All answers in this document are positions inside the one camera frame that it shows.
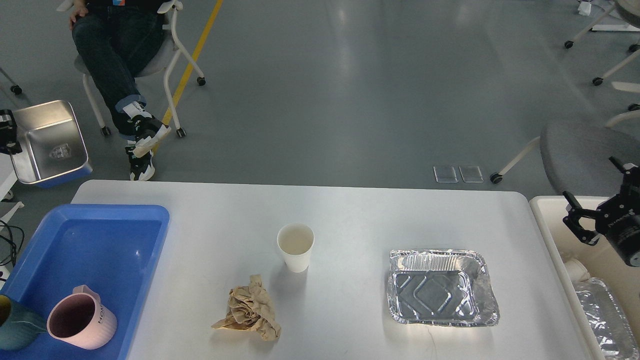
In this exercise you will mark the foil tray in bin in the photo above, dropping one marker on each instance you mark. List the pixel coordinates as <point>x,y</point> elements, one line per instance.
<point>607,320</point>

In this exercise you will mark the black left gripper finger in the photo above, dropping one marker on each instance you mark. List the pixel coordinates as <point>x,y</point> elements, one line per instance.
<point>9,133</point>

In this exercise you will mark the grey office chair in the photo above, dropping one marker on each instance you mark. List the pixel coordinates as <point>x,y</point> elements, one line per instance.
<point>576,155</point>

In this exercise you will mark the white chair legs background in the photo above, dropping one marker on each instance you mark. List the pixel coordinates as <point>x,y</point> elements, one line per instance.
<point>616,17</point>

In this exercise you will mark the teal ceramic mug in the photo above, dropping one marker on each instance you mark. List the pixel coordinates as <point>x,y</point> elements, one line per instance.
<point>19,325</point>

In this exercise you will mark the aluminium foil tray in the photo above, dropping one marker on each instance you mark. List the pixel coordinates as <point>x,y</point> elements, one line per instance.
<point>441,287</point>

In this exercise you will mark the seated person in black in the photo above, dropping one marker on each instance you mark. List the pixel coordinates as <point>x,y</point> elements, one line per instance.
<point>116,40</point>

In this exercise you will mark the pink plastic mug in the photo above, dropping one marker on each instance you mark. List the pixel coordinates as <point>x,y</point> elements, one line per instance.
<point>81,319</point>

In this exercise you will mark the grey white rolling chair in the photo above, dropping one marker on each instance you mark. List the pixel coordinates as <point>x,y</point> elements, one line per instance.
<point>164,61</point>

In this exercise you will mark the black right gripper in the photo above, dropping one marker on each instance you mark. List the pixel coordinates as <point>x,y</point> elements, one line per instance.
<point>617,219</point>

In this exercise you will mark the paper cup in bin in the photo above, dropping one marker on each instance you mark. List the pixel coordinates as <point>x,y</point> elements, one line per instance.
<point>576,270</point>

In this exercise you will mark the clear floor plate left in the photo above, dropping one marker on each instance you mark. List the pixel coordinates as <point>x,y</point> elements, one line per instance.
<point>445,174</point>

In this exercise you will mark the white side table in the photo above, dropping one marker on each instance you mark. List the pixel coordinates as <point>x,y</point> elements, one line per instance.
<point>8,205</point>

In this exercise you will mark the blue plastic tray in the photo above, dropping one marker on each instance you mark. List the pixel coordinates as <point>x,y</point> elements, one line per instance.
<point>112,248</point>

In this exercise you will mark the clear floor plate right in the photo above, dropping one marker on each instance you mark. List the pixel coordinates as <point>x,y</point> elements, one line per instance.
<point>471,173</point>

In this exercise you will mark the white plastic bin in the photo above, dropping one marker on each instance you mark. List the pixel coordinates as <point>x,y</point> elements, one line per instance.
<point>601,261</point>

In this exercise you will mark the crumpled brown paper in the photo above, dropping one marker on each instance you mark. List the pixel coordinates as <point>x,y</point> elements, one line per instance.
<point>250,308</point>

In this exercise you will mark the clear floor plate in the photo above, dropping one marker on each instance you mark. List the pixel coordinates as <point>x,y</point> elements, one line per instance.
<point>445,174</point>
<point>471,173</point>

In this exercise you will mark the stainless steel tray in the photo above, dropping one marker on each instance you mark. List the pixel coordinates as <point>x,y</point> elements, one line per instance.
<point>53,149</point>

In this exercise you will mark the white paper cup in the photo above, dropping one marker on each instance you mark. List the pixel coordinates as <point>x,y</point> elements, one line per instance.
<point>295,242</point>

